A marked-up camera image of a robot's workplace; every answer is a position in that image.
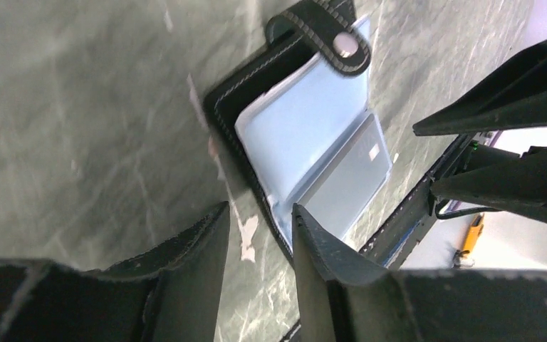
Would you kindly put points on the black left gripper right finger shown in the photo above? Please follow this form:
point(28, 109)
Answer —
point(468, 305)

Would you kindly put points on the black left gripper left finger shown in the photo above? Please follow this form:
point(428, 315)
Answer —
point(168, 293)

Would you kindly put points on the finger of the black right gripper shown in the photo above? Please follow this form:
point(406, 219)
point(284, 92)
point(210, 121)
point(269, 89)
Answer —
point(513, 96)
point(501, 180)

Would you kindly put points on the black VIP card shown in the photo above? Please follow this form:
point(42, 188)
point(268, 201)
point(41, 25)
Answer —
point(351, 178)

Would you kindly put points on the black leather card holder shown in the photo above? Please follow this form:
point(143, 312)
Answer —
point(285, 112)

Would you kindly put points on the orange tool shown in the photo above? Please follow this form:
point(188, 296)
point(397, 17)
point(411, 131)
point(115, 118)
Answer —
point(473, 234)

